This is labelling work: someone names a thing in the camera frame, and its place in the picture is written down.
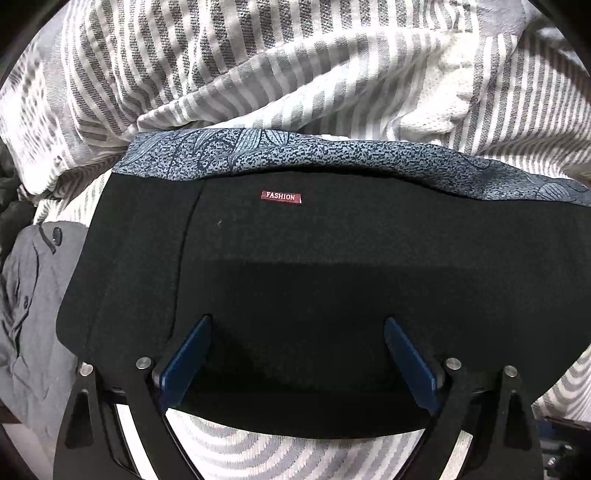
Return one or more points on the white mattress with grey arcs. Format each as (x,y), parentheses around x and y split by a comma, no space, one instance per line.
(258,454)

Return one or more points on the black pants with patterned waistband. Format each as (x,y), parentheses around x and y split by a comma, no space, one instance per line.
(300,258)

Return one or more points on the grey white striped quilt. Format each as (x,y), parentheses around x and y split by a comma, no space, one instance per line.
(184,60)

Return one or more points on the dark cloth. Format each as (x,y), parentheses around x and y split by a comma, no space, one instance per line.
(11,217)

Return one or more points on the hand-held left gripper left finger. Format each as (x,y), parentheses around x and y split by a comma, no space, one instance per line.
(187,364)

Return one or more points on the grey button shirt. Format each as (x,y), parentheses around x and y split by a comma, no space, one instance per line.
(37,300)

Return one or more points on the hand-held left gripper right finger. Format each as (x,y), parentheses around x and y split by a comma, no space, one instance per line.
(411,364)

